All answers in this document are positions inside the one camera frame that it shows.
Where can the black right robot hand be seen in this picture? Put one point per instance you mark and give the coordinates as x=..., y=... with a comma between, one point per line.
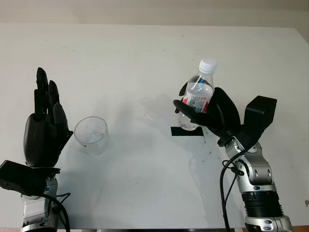
x=214, y=116

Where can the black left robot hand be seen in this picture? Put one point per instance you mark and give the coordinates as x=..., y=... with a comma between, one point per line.
x=43, y=135

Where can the clear plastic water bottle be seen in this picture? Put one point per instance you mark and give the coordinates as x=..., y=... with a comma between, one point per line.
x=196, y=96

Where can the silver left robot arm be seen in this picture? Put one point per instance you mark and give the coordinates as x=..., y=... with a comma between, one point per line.
x=39, y=205

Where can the clear plastic cup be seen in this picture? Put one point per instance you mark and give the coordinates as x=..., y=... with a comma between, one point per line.
x=93, y=137

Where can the black tape strip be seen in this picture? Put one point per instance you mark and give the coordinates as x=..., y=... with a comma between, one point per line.
x=178, y=131

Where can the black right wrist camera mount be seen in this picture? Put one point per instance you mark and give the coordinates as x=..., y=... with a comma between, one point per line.
x=259, y=118

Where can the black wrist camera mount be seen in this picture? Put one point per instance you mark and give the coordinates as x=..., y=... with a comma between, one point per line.
x=24, y=177
x=259, y=118

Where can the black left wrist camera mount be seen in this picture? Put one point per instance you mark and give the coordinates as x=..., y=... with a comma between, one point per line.
x=24, y=177

